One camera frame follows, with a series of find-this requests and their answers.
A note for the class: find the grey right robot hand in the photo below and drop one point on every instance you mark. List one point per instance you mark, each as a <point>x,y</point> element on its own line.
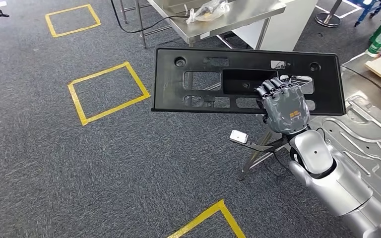
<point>285,111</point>

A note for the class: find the black plastic plate frame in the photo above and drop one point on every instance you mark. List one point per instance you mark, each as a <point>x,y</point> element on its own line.
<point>170,88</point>

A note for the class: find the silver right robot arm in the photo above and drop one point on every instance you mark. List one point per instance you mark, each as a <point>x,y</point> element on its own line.
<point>338,187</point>

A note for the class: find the stainless steel workbench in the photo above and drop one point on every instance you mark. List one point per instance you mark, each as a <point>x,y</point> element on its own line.
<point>358,88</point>

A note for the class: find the white cabinet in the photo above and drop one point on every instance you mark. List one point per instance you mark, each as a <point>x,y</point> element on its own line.
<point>285,33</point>

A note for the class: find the stamped silver metal panel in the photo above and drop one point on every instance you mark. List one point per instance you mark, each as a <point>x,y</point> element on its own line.
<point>368,138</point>

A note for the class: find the chrome stanchion base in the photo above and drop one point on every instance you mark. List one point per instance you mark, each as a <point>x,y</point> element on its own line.
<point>328,20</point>

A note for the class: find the stainless steel side table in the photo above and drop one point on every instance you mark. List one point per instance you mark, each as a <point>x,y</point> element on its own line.
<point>243,14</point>

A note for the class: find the clear plastic bag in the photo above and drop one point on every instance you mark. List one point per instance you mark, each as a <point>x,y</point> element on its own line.
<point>207,10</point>

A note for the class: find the black camera bracket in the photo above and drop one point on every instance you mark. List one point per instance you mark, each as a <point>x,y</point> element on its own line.
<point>262,147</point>

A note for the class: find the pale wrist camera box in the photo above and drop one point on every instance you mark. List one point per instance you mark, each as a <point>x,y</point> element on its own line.
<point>239,136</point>

